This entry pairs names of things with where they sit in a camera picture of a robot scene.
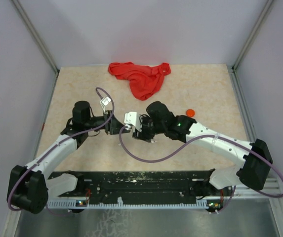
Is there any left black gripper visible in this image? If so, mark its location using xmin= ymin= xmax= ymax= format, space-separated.
xmin=84 ymin=110 xmax=130 ymax=135

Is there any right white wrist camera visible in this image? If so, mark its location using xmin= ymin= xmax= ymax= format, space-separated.
xmin=123 ymin=112 xmax=142 ymax=132

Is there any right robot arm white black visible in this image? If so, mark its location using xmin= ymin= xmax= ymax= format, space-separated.
xmin=124 ymin=101 xmax=273 ymax=196

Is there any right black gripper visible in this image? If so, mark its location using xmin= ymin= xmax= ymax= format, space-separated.
xmin=132 ymin=116 xmax=166 ymax=142

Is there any red crumpled cloth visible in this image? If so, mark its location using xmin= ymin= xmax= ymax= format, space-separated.
xmin=108 ymin=62 xmax=171 ymax=101

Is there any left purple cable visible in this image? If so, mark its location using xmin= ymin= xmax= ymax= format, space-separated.
xmin=7 ymin=86 xmax=115 ymax=218

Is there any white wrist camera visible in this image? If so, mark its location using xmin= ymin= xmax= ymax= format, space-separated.
xmin=99 ymin=96 xmax=112 ymax=113
xmin=123 ymin=112 xmax=142 ymax=132

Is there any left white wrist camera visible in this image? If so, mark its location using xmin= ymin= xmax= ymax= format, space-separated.
xmin=99 ymin=96 xmax=112 ymax=113

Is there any purple cable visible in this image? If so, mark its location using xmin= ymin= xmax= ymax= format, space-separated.
xmin=7 ymin=86 xmax=115 ymax=218
xmin=118 ymin=124 xmax=283 ymax=214

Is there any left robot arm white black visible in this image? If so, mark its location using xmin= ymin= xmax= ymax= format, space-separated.
xmin=6 ymin=101 xmax=124 ymax=214

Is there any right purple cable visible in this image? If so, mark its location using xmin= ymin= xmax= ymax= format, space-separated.
xmin=118 ymin=124 xmax=283 ymax=214

